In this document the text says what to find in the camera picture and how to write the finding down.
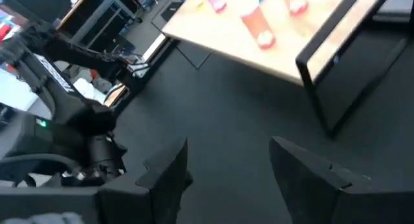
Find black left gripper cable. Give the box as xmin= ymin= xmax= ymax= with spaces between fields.
xmin=0 ymin=152 xmax=82 ymax=188

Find wooden shelf black legs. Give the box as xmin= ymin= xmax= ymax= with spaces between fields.
xmin=160 ymin=0 xmax=414 ymax=137

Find pink medicine bottle white cap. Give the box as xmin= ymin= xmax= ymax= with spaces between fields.
xmin=201 ymin=0 xmax=227 ymax=14

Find wooden workbench grey frame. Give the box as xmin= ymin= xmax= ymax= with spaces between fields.
xmin=54 ymin=0 xmax=143 ymax=47

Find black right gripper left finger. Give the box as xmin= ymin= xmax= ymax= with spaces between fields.
xmin=98 ymin=138 xmax=194 ymax=224

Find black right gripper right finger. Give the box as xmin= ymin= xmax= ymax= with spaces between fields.
xmin=270 ymin=136 xmax=414 ymax=224

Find small black floor mat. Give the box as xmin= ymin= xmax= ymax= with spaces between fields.
xmin=151 ymin=0 xmax=185 ymax=32

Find red medicine bottle white cap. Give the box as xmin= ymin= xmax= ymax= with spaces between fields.
xmin=280 ymin=0 xmax=309 ymax=17
xmin=238 ymin=0 xmax=277 ymax=50

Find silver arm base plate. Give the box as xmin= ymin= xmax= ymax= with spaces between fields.
xmin=127 ymin=54 xmax=151 ymax=79

